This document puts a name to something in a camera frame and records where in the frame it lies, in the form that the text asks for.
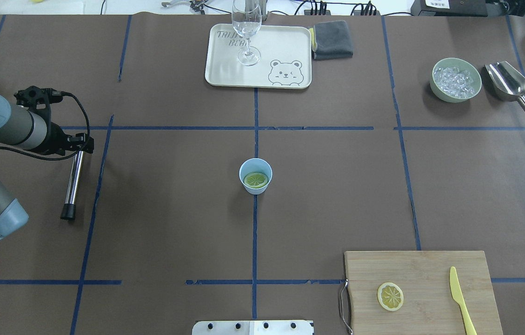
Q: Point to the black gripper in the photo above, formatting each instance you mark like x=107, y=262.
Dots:
x=58, y=139

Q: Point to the metal muddler stick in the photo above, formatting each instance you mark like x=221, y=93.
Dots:
x=68, y=212

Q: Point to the lemon slice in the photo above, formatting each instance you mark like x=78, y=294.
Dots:
x=256, y=180
x=390, y=296

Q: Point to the light blue cup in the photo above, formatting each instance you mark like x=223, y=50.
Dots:
x=255, y=165

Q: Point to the lemon slice on board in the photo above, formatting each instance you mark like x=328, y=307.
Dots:
x=390, y=296

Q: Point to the clear wine glass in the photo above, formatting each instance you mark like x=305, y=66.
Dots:
x=246, y=18

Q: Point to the wooden cutting board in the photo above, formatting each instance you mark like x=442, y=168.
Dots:
x=428, y=305

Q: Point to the green bowl of ice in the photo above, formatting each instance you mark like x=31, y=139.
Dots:
x=455, y=80

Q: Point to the yellow plastic knife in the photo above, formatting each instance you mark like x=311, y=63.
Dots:
x=458, y=297

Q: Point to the black desktop box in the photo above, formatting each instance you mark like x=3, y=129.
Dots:
x=438, y=8

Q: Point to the metal ice scoop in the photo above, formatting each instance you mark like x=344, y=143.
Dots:
x=508, y=82

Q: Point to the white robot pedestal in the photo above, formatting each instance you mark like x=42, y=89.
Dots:
x=254, y=327

